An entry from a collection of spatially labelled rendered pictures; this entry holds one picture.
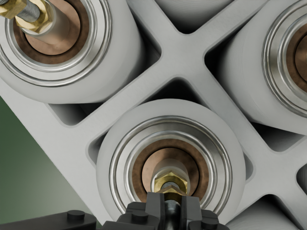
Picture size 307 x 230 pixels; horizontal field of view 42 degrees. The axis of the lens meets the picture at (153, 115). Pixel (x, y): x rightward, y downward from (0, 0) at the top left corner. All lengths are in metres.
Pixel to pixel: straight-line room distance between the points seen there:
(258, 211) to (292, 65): 0.15
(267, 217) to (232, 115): 0.09
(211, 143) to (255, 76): 0.05
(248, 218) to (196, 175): 0.10
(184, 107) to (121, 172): 0.06
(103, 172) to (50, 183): 0.28
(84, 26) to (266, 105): 0.12
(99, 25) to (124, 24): 0.02
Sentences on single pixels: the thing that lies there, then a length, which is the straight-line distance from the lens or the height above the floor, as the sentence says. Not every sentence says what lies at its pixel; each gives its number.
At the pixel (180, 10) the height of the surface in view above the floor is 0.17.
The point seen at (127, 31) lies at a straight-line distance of 0.26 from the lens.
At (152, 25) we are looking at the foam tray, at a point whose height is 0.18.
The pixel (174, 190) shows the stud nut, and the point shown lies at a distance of 0.17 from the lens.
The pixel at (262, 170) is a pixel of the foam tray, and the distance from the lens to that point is 0.33.
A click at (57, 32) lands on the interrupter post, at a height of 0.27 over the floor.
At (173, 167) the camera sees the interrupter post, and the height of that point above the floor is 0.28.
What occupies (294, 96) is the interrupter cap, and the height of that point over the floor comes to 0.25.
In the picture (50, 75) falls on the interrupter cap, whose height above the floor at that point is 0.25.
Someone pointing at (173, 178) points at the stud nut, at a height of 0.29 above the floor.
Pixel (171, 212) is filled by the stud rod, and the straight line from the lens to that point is 0.16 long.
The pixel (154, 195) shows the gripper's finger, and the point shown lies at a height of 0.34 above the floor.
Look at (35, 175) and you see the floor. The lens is 0.53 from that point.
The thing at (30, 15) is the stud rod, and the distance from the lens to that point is 0.22.
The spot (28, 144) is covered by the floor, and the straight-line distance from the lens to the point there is 0.53.
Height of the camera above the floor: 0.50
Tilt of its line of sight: 87 degrees down
